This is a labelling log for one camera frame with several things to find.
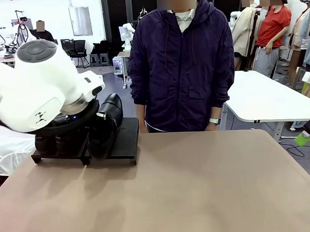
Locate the white workshop desk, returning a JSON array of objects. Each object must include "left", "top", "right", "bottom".
[{"left": 0, "top": 54, "right": 17, "bottom": 68}]

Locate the person in purple jacket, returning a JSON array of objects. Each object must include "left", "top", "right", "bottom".
[{"left": 125, "top": 0, "right": 238, "bottom": 135}]

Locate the black shoe stand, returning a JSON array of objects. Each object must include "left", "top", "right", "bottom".
[
  {"left": 29, "top": 135, "right": 92, "bottom": 168},
  {"left": 87, "top": 117, "right": 142, "bottom": 168}
]

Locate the black bag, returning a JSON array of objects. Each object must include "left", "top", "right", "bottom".
[{"left": 90, "top": 39, "right": 112, "bottom": 55}]

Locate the person's left forearm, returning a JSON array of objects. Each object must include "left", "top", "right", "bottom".
[{"left": 211, "top": 106, "right": 223, "bottom": 119}]

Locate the white translucent plastic cover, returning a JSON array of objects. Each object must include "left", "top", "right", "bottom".
[{"left": 0, "top": 121, "right": 38, "bottom": 179}]

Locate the white computer case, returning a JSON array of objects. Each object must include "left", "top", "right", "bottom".
[{"left": 112, "top": 56, "right": 125, "bottom": 76}]

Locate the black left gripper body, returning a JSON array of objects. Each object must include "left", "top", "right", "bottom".
[{"left": 67, "top": 107, "right": 107, "bottom": 136}]

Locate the person's right hand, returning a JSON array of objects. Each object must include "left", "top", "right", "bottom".
[{"left": 137, "top": 118, "right": 148, "bottom": 134}]

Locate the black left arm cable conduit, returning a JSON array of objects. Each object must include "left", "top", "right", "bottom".
[{"left": 33, "top": 99, "right": 102, "bottom": 139}]

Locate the white side table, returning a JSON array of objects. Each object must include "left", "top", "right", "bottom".
[{"left": 220, "top": 67, "right": 310, "bottom": 146}]

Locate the grey stool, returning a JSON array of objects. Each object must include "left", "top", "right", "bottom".
[
  {"left": 89, "top": 53, "right": 100, "bottom": 67},
  {"left": 98, "top": 53, "right": 110, "bottom": 67}
]

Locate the small white background robot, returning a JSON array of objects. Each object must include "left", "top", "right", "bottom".
[{"left": 119, "top": 22, "right": 137, "bottom": 52}]

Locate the person's right forearm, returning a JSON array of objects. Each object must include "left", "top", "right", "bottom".
[{"left": 136, "top": 104, "right": 147, "bottom": 119}]

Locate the grey wall board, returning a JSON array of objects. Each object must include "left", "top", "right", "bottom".
[{"left": 68, "top": 6, "right": 94, "bottom": 37}]

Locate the black matte thick-soled shoe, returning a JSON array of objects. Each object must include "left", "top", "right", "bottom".
[{"left": 86, "top": 93, "right": 125, "bottom": 161}]

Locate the black office chair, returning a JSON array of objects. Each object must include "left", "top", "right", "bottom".
[{"left": 68, "top": 40, "right": 89, "bottom": 69}]

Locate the mannequin in beige coat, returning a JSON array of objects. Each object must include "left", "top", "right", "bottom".
[{"left": 229, "top": 0, "right": 263, "bottom": 71}]

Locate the person in red shirt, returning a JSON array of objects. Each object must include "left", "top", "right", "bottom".
[{"left": 251, "top": 0, "right": 295, "bottom": 79}]

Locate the black smooth leather strap shoe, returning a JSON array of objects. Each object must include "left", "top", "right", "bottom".
[
  {"left": 34, "top": 132, "right": 58, "bottom": 156},
  {"left": 55, "top": 129, "right": 90, "bottom": 154}
]

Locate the small wooden-top cart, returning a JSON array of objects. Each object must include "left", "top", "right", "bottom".
[{"left": 117, "top": 51, "right": 133, "bottom": 90}]

